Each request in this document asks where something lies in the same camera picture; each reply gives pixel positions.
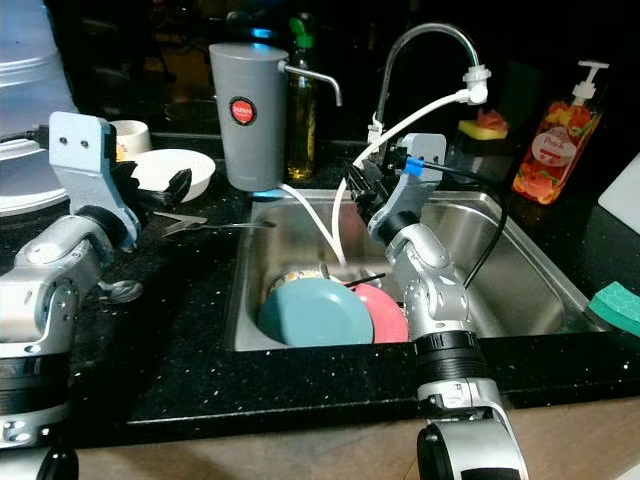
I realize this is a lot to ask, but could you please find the stainless steel sink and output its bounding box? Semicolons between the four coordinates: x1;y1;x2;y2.
231;189;598;354

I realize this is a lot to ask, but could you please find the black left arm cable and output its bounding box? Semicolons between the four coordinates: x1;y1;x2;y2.
0;126;53;147

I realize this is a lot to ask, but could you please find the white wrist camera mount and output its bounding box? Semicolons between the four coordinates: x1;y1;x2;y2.
47;111;131;236
370;132;449;243

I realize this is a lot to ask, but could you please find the metal fork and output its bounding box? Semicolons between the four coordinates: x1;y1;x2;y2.
155;211;277;238

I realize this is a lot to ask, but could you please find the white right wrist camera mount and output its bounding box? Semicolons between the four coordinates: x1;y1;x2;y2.
370;132;449;243

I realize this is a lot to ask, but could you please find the white bowl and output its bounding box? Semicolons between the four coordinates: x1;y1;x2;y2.
125;149;218;205

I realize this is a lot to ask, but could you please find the green sponge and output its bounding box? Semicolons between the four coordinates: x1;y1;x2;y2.
587;281;640;338

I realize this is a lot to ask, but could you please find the white cutting board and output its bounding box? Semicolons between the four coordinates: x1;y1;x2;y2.
597;150;640;234

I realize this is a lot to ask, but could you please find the patterned bowl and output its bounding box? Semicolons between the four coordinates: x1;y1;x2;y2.
264;264;331;297

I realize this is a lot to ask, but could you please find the white flexible hose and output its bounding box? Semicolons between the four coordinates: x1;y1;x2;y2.
278;63;492;271

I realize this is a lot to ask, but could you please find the oil bottle green cap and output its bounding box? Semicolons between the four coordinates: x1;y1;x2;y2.
284;15;319;182

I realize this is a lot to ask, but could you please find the grey water filter canister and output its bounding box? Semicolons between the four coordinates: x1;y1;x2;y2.
208;43;344;192

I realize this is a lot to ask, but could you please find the black chopstick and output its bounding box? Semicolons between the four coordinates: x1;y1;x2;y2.
344;272;388;292

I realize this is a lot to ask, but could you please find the blue plate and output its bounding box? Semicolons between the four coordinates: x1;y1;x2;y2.
256;277;375;348

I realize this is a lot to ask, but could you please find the peach soap pump bottle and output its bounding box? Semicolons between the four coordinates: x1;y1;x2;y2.
511;60;612;207

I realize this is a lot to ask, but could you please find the white stacked plastic container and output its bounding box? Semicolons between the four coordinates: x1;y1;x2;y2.
0;0;83;217

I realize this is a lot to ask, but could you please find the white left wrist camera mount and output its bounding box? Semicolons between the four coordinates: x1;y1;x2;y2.
47;111;131;236

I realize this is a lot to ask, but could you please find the pink plate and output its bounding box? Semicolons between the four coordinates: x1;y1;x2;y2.
350;282;410;345

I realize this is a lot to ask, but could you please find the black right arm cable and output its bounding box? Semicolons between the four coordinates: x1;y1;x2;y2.
398;156;510;293

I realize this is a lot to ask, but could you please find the metal spoon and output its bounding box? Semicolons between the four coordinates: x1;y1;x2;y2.
98;279;145;305

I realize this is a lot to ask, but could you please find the white printed mug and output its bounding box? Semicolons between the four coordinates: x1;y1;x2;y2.
110;119;152;158

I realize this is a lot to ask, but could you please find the chrome gooseneck faucet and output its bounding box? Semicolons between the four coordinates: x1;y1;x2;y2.
370;21;492;143

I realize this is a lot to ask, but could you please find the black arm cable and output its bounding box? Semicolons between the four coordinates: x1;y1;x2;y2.
0;126;53;147
398;156;510;293

